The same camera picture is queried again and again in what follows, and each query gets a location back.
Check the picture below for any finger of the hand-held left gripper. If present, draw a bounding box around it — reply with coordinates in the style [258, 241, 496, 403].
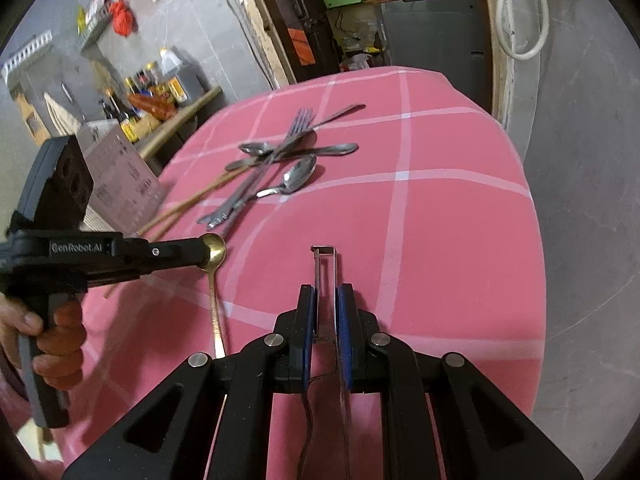
[124, 236, 212, 274]

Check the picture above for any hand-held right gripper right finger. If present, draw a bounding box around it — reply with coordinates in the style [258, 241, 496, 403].
[336, 282, 583, 480]

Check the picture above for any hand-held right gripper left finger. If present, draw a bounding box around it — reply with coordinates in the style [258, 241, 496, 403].
[62, 284, 321, 480]

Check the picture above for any gold spoon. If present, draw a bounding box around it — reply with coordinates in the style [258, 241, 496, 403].
[199, 233, 229, 361]

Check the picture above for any metal peeler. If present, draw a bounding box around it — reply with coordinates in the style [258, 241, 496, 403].
[299, 244, 354, 480]

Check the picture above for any printed white box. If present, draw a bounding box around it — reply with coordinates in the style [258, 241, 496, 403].
[76, 121, 167, 235]

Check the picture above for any person's left hand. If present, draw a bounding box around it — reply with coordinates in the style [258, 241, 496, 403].
[0, 294, 86, 392]

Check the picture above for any wooden chopstick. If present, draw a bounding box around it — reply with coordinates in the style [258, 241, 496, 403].
[103, 204, 193, 299]
[136, 166, 253, 237]

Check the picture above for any pink checked tablecloth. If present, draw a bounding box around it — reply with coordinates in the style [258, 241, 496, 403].
[45, 66, 547, 480]

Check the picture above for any metal fork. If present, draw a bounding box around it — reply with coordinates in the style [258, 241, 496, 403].
[210, 108, 315, 231]
[198, 110, 308, 227]

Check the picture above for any dark yellow-label sauce bottle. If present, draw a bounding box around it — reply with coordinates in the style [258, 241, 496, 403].
[103, 88, 143, 142]

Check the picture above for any wooden grater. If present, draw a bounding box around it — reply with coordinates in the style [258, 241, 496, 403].
[9, 86, 52, 142]

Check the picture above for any beige hanging towel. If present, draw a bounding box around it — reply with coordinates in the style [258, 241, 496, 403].
[43, 92, 82, 134]

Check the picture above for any kitchen countertop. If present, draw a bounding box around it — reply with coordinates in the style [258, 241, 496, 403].
[136, 85, 224, 161]

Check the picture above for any orange-red snack packet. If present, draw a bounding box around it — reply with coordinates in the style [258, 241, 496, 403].
[128, 93, 177, 121]

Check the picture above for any large metal spoon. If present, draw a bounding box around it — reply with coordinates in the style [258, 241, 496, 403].
[256, 153, 319, 199]

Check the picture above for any slim metal spoon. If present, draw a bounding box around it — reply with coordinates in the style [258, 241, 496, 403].
[225, 142, 360, 172]
[238, 103, 367, 157]

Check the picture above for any red plastic bag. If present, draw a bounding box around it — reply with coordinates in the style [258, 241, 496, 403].
[108, 0, 137, 38]

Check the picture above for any grey cabinet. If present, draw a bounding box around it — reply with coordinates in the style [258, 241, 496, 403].
[382, 0, 494, 107]

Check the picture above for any white wall rack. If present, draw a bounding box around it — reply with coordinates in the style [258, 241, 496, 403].
[2, 30, 54, 80]

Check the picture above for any grey wall rack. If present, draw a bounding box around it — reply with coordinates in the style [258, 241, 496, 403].
[79, 7, 114, 52]

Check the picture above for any wooden door frame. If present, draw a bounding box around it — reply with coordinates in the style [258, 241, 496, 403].
[231, 0, 302, 92]

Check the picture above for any white hose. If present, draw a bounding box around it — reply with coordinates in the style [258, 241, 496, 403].
[497, 0, 551, 61]

